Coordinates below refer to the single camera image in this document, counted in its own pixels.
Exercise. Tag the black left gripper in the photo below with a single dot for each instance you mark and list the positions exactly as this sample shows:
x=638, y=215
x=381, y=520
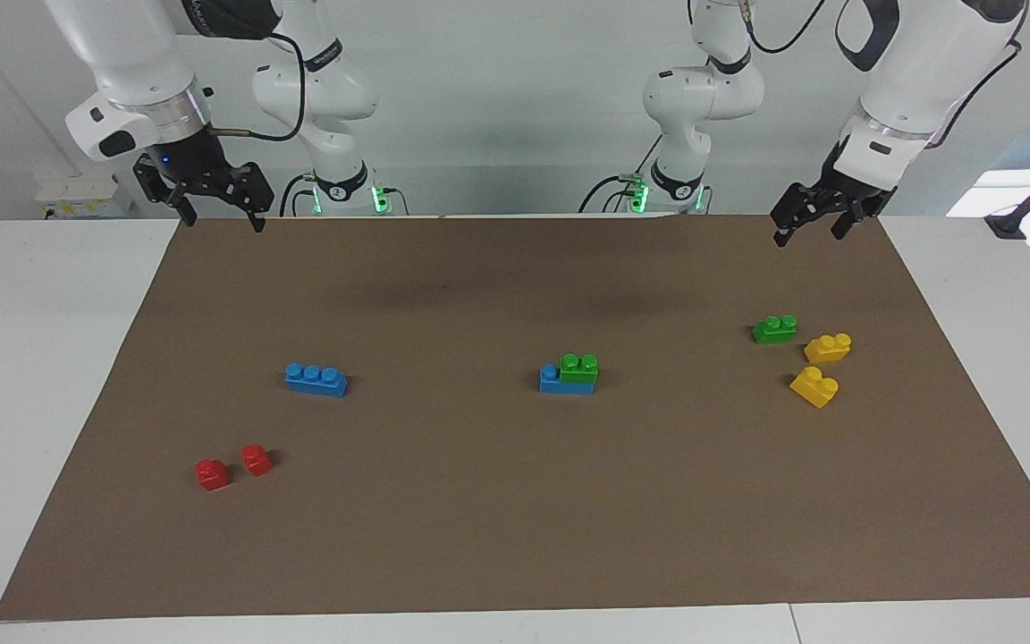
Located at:
x=850, y=192

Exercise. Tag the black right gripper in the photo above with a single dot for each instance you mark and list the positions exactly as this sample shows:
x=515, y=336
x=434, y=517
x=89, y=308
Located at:
x=193, y=165

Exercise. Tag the green two-stud block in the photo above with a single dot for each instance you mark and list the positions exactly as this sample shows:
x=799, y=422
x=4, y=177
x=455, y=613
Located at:
x=774, y=331
x=579, y=368

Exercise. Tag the blue three-stud block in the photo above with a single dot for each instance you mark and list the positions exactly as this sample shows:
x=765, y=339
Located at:
x=560, y=386
x=316, y=381

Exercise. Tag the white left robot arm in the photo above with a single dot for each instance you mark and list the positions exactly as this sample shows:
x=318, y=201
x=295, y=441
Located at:
x=908, y=72

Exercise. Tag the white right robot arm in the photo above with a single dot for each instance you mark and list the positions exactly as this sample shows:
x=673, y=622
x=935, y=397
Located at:
x=130, y=54

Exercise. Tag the yellow two-stud block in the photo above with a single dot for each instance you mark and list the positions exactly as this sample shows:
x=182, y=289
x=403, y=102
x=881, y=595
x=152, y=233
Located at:
x=828, y=349
x=813, y=387

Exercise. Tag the red one-stud block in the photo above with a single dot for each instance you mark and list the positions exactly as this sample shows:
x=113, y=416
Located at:
x=212, y=476
x=257, y=461

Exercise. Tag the brown table mat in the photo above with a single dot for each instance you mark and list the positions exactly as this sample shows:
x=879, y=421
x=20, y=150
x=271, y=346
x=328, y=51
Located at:
x=515, y=501

